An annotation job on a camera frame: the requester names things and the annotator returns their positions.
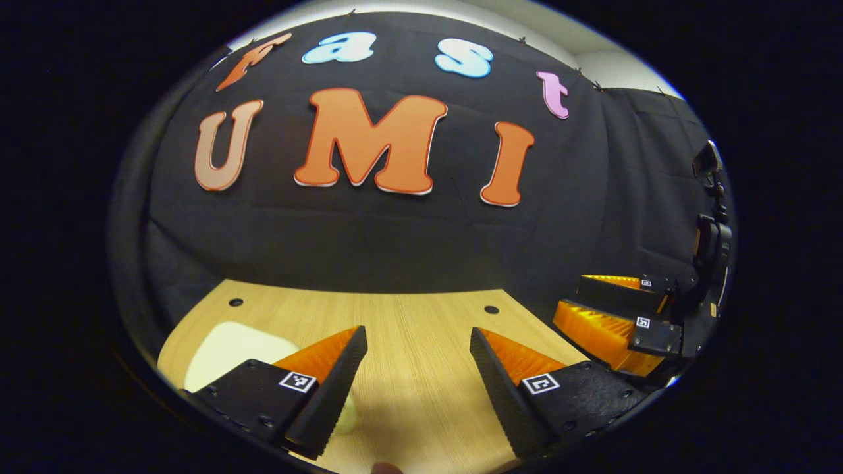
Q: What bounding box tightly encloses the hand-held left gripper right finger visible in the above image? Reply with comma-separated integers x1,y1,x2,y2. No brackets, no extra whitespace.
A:
469,327,649,460

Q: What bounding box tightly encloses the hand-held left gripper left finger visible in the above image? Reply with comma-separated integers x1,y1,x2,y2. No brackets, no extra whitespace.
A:
188,325,368,460

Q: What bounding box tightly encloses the pale yellow suitcase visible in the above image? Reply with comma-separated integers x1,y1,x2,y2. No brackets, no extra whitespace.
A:
184,321,360,435

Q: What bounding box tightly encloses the black backdrop cloth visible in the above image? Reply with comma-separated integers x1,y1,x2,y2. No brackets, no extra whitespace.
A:
109,10,735,343

